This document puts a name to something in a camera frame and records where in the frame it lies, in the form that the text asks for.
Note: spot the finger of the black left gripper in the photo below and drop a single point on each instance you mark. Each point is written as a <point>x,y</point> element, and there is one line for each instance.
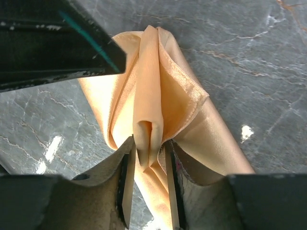
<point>47,41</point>

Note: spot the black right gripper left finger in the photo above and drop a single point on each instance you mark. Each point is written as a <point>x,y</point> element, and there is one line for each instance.
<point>98,199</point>

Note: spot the peach cloth napkin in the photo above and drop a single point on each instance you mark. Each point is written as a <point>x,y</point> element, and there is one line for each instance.
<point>159,98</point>

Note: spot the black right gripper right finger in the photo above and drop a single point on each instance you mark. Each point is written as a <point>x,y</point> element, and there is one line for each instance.
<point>201,199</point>

